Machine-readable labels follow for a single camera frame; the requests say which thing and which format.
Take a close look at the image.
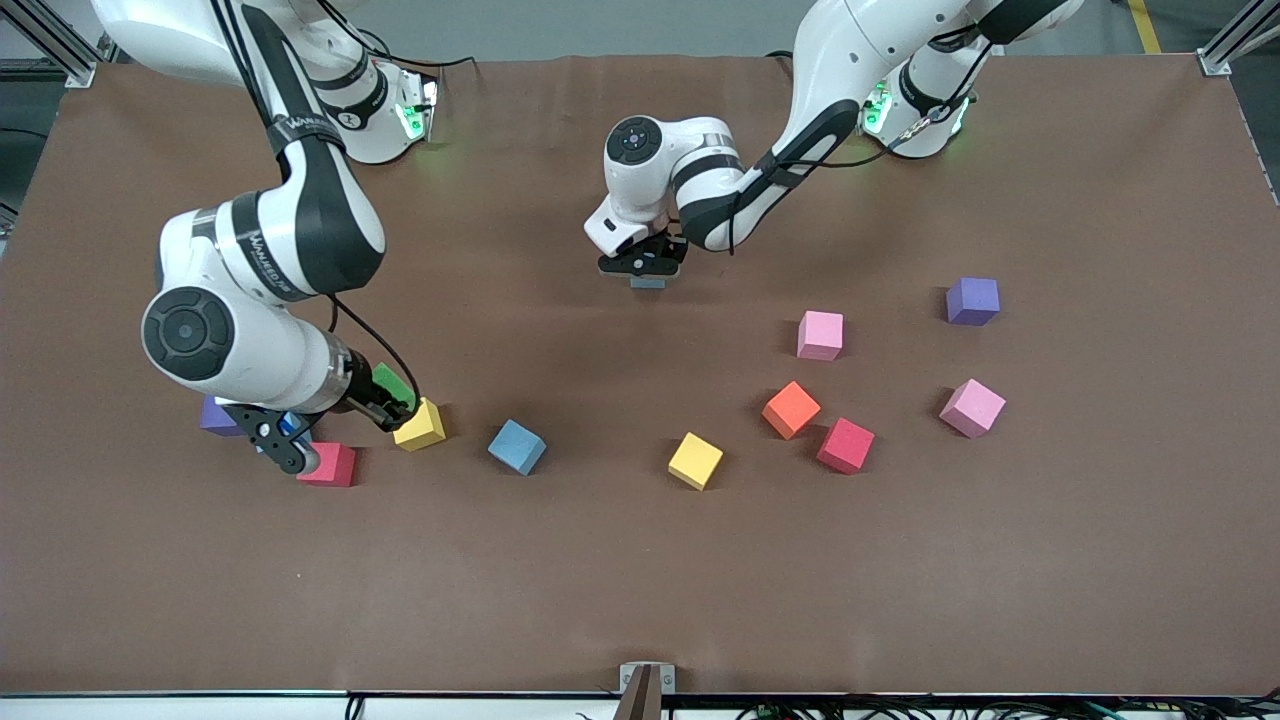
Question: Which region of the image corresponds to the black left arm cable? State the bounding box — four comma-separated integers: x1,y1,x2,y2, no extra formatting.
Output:
728,40,991,256

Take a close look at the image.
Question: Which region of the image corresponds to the black right base cable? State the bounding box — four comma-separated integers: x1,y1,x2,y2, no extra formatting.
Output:
360,30,479,71

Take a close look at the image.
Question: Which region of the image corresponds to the red foam cube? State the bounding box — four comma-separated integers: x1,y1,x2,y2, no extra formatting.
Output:
298,442,357,488
816,416,877,475

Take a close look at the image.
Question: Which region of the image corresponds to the green foam cube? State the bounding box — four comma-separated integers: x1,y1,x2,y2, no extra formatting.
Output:
371,361,418,412

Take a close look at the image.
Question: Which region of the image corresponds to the brown table cover sheet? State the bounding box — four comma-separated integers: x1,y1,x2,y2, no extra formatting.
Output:
0,52,1280,696

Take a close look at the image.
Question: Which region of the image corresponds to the white table front rail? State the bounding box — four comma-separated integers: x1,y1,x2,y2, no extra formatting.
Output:
0,692,1280,720

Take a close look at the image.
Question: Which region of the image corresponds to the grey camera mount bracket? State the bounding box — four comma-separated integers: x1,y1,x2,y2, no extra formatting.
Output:
612,662,677,720

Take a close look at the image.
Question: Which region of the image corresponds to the yellow foam cube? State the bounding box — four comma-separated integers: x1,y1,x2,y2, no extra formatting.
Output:
393,397,448,453
667,431,725,491

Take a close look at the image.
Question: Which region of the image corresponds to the orange foam cube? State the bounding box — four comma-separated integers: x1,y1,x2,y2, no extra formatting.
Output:
761,380,823,441

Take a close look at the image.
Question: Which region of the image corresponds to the pink foam cube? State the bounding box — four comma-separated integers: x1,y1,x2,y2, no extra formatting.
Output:
939,378,1007,440
797,310,845,362

